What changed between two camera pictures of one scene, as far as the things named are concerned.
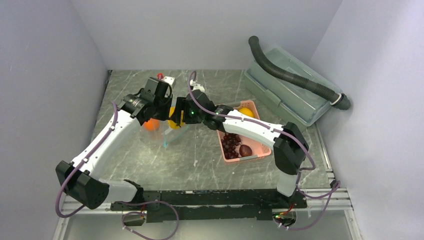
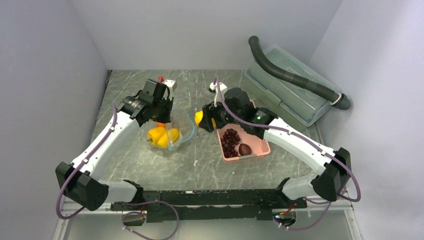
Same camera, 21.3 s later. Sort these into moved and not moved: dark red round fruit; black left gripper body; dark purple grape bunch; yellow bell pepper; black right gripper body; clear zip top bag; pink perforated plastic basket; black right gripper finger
Moved: yellow bell pepper; black right gripper finger; black right gripper body; clear zip top bag
Not moved: black left gripper body; pink perforated plastic basket; dark red round fruit; dark purple grape bunch
